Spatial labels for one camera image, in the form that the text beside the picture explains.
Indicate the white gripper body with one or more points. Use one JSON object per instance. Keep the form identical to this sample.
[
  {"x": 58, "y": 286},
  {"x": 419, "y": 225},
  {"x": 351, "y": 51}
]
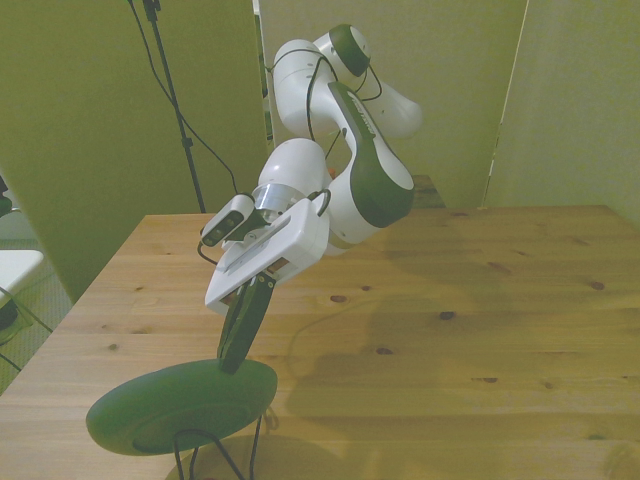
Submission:
[{"x": 280, "y": 245}]

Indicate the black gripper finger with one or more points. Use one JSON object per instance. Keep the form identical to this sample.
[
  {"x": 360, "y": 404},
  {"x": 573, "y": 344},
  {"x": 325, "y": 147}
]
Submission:
[
  {"x": 250, "y": 325},
  {"x": 231, "y": 325}
]

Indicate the teal round plate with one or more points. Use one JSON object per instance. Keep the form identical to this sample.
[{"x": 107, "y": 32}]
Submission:
[{"x": 165, "y": 400}]

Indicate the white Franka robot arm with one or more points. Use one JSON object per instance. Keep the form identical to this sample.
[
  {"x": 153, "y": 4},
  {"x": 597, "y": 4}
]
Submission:
[{"x": 380, "y": 165}]

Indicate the white side table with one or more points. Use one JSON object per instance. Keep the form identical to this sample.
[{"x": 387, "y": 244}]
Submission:
[{"x": 17, "y": 265}]

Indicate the wide beige partition panel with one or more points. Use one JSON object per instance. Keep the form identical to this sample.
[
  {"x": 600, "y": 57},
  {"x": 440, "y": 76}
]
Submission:
[{"x": 75, "y": 125}]

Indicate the black camera stand pole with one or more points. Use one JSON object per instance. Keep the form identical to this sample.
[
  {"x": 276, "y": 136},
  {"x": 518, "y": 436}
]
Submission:
[{"x": 186, "y": 142}]

